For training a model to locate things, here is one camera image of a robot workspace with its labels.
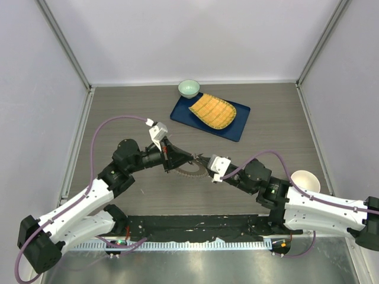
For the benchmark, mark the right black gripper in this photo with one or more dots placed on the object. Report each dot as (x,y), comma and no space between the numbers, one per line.
(204,160)

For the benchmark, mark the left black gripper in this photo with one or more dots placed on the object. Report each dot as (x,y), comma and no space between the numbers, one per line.
(172,156)

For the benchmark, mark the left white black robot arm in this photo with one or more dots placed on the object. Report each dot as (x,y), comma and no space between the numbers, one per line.
(44,240)

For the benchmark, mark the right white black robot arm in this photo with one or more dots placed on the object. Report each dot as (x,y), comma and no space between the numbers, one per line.
(293,207)

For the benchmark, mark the dark blue tray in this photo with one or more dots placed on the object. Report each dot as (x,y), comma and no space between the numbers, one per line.
(233,132)

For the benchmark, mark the yellow woven bamboo mat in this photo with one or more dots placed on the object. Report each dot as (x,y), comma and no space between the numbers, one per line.
(213,111)

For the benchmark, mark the light green ceramic bowl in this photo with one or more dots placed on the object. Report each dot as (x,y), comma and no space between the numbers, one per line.
(189,88)

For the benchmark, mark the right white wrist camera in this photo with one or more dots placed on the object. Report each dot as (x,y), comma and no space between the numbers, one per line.
(218,166)

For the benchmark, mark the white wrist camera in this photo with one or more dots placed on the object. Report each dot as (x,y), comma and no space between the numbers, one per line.
(218,166)
(157,131)

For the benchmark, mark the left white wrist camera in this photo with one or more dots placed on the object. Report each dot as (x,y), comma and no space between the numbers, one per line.
(157,131)

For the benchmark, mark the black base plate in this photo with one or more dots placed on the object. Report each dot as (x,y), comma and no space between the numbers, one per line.
(200,228)

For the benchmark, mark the slotted white cable duct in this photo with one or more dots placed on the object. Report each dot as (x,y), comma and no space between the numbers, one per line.
(217,245)

